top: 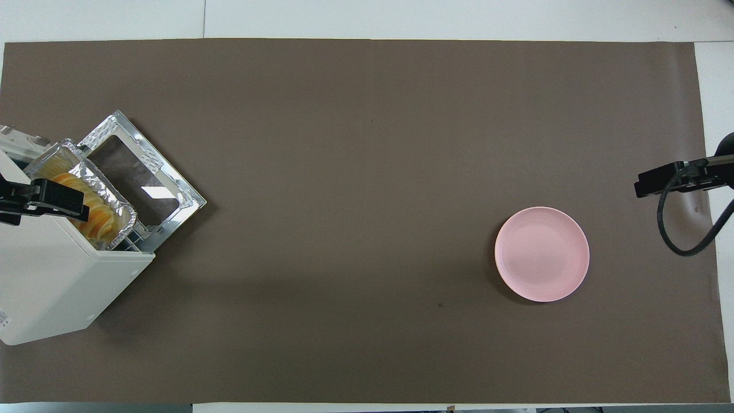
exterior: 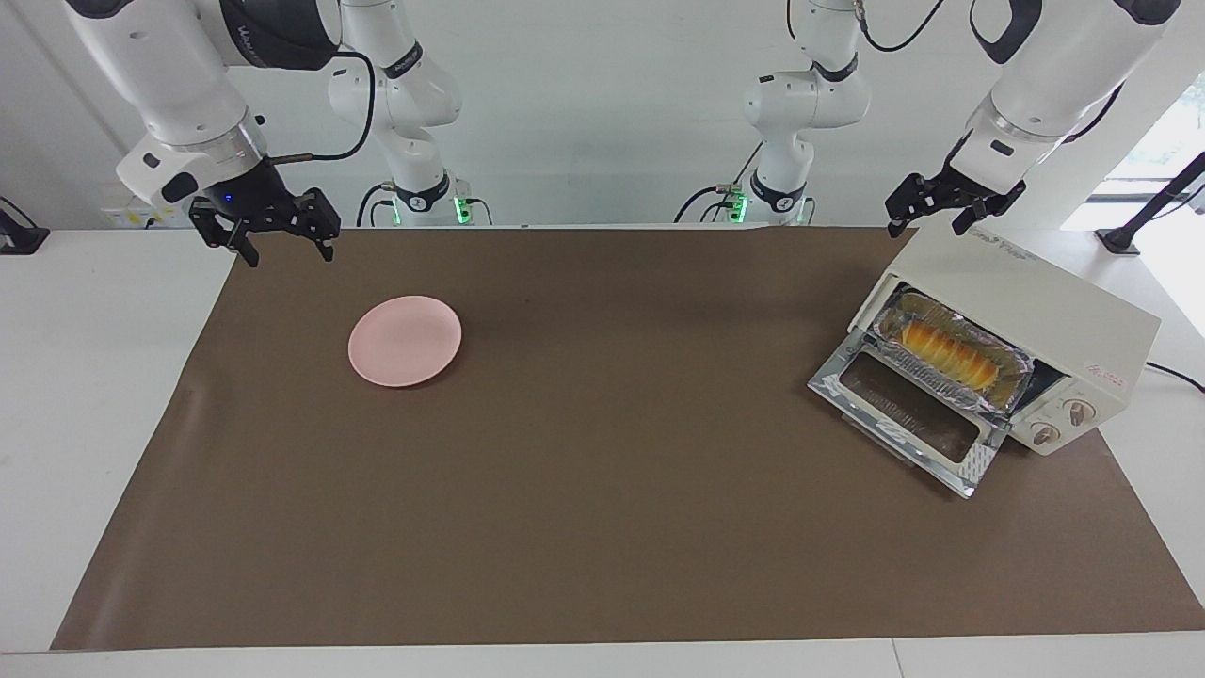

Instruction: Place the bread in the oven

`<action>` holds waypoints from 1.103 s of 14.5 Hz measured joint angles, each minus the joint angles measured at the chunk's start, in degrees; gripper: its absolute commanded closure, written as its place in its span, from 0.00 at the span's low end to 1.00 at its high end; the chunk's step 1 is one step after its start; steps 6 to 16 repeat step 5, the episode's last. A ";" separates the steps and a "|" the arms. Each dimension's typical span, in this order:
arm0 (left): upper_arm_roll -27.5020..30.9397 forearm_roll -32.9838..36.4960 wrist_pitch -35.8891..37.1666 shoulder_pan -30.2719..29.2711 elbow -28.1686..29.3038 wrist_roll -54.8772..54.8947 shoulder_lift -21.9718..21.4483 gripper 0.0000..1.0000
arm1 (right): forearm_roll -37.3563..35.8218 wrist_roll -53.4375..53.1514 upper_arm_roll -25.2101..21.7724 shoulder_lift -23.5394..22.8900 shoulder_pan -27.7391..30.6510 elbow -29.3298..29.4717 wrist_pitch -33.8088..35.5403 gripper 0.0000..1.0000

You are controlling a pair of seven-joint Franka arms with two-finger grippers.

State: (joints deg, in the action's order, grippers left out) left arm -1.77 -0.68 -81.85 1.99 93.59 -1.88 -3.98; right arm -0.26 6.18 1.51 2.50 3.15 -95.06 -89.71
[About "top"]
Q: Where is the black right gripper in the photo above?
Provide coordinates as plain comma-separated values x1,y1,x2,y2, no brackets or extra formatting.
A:
634,131,734,199

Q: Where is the aluminium foil tray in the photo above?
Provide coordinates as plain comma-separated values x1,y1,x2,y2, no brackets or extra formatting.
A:
24,139,138,252

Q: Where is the sliced orange bread loaf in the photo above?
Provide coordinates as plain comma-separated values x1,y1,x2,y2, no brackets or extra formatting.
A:
43,158,124,244

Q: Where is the white toaster oven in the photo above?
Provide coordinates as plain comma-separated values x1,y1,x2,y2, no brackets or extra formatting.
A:
0,125,155,346

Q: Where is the glass oven door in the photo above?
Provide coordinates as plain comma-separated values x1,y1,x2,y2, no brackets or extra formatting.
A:
77,110,207,254

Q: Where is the pink round plate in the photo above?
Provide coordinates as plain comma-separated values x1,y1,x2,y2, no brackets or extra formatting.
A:
494,206,591,303

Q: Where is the brown table mat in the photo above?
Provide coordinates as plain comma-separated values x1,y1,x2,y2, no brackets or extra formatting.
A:
0,38,730,404

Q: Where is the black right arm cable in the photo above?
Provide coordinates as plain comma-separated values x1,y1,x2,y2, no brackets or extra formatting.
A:
656,171,734,257

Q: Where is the metal oven wire rack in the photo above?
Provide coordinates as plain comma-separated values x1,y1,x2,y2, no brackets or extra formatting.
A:
115,227,144,254

